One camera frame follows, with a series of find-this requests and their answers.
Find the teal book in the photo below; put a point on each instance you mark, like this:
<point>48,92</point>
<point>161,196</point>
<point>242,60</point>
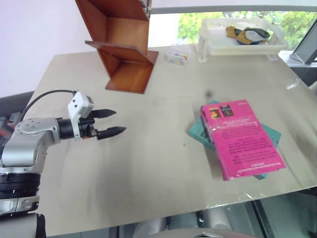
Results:
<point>200,131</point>

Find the pink paperback book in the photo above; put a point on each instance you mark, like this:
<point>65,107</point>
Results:
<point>237,138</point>

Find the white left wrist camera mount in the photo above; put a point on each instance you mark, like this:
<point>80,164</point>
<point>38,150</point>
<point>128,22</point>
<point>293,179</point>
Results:
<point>78,106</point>

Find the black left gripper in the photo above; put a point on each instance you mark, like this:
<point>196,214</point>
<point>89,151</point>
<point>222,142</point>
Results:
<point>87,127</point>

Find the pile of coloured cloth items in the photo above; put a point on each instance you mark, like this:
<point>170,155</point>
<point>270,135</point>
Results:
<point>247,34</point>

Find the white plastic tray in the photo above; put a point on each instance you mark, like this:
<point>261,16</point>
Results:
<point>237,39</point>

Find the dark framed stand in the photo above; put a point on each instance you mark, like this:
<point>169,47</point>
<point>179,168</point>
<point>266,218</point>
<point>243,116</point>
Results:
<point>305,49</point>

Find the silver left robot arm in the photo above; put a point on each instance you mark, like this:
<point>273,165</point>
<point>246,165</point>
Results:
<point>23,141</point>

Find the wooden zigzag shelf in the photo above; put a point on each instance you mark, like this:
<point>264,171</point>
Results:
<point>123,49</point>

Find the small clear plastic container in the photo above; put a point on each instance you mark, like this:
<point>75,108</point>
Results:
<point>178,54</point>

